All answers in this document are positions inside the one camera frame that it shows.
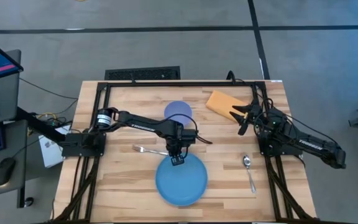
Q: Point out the silver metal spoon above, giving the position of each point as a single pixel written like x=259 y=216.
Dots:
x=246 y=161

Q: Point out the lavender round bowl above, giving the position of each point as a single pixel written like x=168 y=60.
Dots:
x=177 y=108

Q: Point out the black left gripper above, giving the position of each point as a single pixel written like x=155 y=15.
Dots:
x=176 y=147

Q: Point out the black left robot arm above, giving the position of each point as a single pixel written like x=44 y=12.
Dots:
x=141 y=124

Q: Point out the white cardboard box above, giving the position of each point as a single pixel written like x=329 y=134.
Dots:
x=50 y=153

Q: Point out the white label sticker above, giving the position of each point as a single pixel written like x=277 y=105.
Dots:
x=276 y=81

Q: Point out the black aluminium table frame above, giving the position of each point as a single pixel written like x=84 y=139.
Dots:
x=179 y=84

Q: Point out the grey display with blue screen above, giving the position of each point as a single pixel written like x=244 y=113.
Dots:
x=8 y=93

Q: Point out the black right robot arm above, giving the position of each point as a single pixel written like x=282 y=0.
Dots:
x=309 y=143

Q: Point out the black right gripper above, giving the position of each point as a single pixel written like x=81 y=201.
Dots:
x=253 y=114

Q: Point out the black diagonal strut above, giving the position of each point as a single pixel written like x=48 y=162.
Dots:
x=39 y=125

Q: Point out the silver metal fork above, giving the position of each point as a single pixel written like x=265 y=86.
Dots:
x=148 y=150

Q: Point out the black computer mouse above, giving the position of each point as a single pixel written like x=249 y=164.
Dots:
x=4 y=171

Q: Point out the yellow sponge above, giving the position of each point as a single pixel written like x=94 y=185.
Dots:
x=221 y=101

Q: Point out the blue round plate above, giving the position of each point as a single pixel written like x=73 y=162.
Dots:
x=182 y=183

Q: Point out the grey side desk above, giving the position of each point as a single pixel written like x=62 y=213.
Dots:
x=18 y=140

